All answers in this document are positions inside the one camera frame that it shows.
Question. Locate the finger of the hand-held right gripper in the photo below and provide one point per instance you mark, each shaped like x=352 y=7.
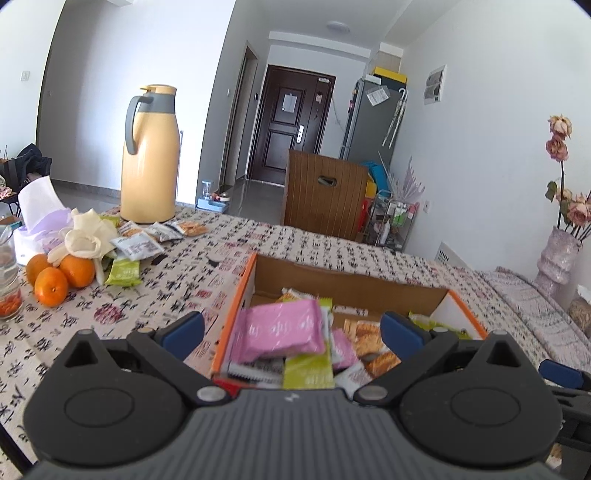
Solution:
x=561 y=373

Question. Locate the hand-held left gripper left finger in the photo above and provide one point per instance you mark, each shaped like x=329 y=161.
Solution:
x=184 y=330

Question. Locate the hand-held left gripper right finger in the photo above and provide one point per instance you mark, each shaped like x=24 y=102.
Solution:
x=401 y=334

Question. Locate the green white snack packet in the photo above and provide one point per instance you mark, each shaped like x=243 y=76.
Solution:
x=307 y=371
x=422 y=321

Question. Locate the black white snack packet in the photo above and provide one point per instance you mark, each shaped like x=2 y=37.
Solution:
x=256 y=371

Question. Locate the cardboard box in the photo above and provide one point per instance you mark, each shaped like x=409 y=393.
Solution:
x=286 y=277

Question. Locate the clear storage jar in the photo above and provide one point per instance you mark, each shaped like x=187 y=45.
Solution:
x=581 y=311

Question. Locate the grey patterned blanket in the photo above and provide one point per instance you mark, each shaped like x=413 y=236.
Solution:
x=531 y=300

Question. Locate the small green packet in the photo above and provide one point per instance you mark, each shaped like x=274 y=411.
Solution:
x=122 y=273

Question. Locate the small orange crisp packet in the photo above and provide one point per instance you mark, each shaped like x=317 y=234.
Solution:
x=191 y=228

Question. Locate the pale textured vase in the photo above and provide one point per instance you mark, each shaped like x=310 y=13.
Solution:
x=556 y=258

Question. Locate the orange fruit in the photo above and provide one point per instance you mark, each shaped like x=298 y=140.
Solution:
x=51 y=288
x=38 y=268
x=77 y=271

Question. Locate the pet water feeder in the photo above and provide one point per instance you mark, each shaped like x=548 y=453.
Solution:
x=213 y=199

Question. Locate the white rubber glove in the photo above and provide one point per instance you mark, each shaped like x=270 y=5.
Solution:
x=85 y=240

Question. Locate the wooden chair back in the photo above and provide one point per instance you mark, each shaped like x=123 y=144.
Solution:
x=318 y=207

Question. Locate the yellow thermos jug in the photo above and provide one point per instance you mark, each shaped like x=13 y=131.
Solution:
x=150 y=175

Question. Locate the blue plastic item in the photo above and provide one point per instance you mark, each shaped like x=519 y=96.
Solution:
x=376 y=175

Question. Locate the clear glass cup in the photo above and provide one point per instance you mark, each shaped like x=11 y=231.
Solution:
x=8 y=286

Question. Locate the white tissue pack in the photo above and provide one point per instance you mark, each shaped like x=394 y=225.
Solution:
x=39 y=207

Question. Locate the grey refrigerator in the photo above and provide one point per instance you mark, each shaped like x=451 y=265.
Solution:
x=369 y=129

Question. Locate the white folded umbrella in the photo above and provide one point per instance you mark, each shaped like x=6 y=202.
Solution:
x=397 y=117

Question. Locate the dark brown door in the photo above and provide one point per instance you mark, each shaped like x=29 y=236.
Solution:
x=286 y=134

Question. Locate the black bag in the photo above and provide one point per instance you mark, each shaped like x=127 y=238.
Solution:
x=32 y=166

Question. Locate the dried pink roses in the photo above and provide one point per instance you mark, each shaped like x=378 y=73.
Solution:
x=558 y=147

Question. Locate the yellow box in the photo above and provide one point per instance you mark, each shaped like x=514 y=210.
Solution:
x=390 y=75

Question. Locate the round ceiling lamp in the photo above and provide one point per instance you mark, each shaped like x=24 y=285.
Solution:
x=338 y=26

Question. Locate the white wall vent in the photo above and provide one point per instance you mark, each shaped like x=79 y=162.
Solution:
x=445 y=254

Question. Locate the white wall panel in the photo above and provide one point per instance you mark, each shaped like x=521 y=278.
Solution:
x=435 y=84

